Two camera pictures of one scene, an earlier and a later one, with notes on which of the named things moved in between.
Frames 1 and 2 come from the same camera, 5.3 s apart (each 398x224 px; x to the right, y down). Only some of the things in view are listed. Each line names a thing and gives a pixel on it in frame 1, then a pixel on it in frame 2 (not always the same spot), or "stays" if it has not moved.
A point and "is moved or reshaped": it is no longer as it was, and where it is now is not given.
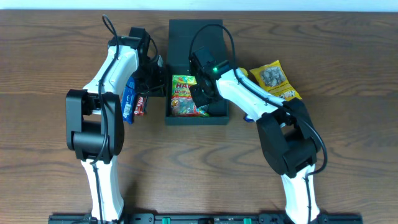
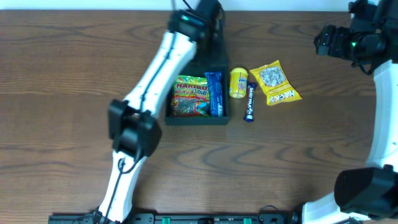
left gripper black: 156,81 to 216,50
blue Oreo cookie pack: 127,105 is moved or reshaped
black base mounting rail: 204,218 stays
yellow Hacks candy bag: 272,78 stays
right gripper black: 201,97 to 323,40
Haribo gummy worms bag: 183,103 stays
